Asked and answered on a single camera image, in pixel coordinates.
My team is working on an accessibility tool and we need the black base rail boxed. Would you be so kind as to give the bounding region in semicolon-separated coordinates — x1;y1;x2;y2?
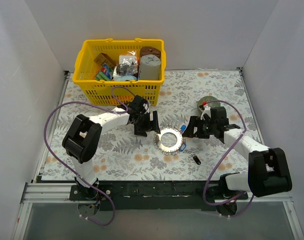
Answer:
69;180;242;211

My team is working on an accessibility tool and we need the metal ring disc with keyrings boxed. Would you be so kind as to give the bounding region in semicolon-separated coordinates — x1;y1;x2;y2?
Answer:
154;127;186;155

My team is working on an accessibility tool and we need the brown cylinder roll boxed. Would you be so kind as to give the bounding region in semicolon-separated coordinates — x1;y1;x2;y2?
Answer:
140;46;161;59

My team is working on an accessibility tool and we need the floral patterned mat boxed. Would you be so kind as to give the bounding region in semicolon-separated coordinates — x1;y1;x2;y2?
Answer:
41;70;272;181

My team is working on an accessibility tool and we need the silver foil bag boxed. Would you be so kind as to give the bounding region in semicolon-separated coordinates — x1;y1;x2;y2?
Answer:
113;50;139;81

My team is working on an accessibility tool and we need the green snack packet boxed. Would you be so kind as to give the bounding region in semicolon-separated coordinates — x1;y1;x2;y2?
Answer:
94;63;113;81

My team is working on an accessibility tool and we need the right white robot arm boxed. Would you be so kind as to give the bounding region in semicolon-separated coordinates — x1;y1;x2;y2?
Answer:
182;106;292;199

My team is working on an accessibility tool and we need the blue key tag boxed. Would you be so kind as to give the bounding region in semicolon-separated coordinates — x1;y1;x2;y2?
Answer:
180;125;187;133

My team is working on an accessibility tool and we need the yellow plastic basket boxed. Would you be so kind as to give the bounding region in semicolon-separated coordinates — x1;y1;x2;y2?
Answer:
73;38;166;106

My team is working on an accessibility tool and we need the brown cardboard box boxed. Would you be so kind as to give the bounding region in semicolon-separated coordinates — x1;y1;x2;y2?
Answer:
94;52;116;68

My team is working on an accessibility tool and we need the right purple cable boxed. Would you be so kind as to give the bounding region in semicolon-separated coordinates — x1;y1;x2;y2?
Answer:
202;99;255;219

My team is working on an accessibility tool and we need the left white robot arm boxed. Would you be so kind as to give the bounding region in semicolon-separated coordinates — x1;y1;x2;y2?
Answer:
62;95;160;200

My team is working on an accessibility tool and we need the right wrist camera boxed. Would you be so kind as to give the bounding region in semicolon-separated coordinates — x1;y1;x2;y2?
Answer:
200;102;211;120

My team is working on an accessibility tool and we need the green woven ball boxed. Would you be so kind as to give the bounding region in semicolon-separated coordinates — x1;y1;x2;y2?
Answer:
197;95;220;114

